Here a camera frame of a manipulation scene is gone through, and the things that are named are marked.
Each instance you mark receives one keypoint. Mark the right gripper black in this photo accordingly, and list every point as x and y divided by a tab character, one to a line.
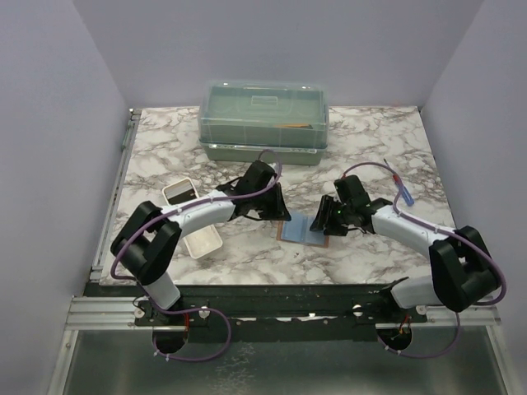
324	214

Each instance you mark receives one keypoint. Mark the red blue screwdriver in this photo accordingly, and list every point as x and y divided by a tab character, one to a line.
405	194

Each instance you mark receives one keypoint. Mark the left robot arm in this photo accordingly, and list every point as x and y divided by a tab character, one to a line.
146	243

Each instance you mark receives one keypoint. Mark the green clear-lid storage box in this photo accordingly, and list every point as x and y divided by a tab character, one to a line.
239	119

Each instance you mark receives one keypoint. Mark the brown leather card holder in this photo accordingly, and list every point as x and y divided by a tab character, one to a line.
297	231

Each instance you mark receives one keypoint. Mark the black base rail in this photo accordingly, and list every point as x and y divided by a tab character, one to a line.
362	315

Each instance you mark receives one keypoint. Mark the black credit card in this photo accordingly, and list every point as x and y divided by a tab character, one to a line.
179	195

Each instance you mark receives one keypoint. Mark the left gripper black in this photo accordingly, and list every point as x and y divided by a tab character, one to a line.
279	210

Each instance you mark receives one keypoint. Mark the white rectangular tray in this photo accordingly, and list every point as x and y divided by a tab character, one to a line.
202	242

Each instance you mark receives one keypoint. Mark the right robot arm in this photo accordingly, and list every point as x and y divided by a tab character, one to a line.
461	271

